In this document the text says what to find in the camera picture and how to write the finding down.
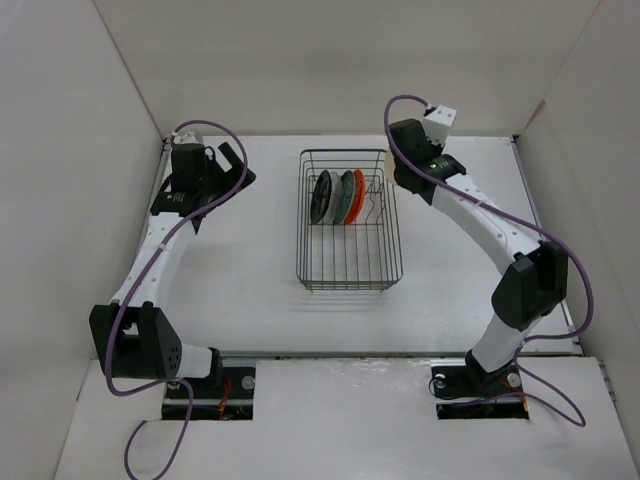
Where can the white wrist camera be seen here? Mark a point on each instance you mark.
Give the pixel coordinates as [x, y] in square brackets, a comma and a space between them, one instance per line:
[437, 122]
[188, 137]

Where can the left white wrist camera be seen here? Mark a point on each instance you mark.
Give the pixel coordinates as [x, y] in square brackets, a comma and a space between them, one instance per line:
[188, 137]

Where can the orange plate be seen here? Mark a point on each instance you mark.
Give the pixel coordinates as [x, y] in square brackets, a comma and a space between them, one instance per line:
[358, 197]

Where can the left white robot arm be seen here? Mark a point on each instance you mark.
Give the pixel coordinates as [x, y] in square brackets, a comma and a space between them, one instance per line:
[132, 335]

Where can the blue patterned plate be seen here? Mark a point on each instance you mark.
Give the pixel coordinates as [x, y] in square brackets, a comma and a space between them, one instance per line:
[345, 197]

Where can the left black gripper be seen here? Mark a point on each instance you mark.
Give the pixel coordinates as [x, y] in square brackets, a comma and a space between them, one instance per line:
[229, 178]

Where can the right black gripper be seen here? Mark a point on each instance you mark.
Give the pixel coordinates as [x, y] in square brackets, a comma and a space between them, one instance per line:
[437, 149]

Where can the cream plate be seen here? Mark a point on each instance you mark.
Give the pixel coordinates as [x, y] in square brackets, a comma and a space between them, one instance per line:
[389, 168]

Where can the clear glass plate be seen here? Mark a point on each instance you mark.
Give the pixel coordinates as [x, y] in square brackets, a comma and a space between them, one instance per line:
[334, 199]

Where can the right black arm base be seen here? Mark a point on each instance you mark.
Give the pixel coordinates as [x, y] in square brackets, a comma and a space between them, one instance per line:
[464, 391]

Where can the black plate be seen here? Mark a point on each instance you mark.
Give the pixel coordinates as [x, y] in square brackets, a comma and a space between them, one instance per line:
[320, 197]

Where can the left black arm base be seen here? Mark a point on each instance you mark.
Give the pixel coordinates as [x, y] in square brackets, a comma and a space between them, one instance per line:
[230, 400]

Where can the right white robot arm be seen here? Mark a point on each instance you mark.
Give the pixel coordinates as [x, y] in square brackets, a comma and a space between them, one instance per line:
[533, 272]

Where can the grey wire dish rack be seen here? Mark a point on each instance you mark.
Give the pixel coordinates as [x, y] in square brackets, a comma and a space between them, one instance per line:
[365, 255]

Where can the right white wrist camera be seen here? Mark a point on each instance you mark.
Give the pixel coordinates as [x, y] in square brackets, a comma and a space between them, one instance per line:
[437, 122]

